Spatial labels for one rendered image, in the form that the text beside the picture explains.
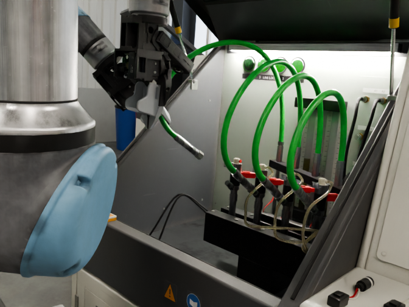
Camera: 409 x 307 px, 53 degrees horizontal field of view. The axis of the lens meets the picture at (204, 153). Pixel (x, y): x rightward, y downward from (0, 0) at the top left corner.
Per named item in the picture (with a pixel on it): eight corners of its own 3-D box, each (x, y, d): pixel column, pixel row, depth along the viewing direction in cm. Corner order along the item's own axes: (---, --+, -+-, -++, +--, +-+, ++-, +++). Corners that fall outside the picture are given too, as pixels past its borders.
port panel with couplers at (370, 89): (340, 189, 113) (355, 75, 108) (345, 187, 116) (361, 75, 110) (388, 201, 105) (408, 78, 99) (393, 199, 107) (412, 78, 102)
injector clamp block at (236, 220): (201, 265, 111) (205, 211, 108) (224, 255, 118) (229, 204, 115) (315, 321, 88) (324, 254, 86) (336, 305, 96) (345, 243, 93)
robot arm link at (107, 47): (108, 42, 105) (106, 32, 97) (120, 56, 105) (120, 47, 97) (84, 61, 104) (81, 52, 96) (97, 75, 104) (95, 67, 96)
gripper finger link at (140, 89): (120, 127, 81) (122, 80, 80) (143, 127, 86) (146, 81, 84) (129, 130, 79) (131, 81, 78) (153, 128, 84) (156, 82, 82)
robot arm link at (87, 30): (50, 29, 102) (78, 9, 104) (81, 63, 103) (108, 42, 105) (46, 16, 95) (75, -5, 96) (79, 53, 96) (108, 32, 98)
